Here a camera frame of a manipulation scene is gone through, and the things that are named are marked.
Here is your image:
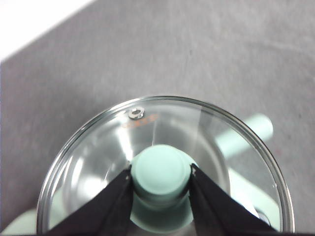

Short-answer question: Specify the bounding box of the mint green pot with handle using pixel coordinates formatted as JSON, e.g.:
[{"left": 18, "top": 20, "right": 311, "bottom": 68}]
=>
[{"left": 49, "top": 113, "right": 274, "bottom": 236}]

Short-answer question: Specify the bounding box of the glass pot lid green knob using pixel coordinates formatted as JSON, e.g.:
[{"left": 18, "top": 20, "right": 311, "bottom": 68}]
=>
[{"left": 36, "top": 95, "right": 295, "bottom": 235}]

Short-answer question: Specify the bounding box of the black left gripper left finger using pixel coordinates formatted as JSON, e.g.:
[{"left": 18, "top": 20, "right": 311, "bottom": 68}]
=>
[{"left": 45, "top": 165, "right": 135, "bottom": 236}]

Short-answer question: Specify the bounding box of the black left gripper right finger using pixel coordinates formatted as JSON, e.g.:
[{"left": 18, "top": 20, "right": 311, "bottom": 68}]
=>
[{"left": 189, "top": 163, "right": 279, "bottom": 236}]

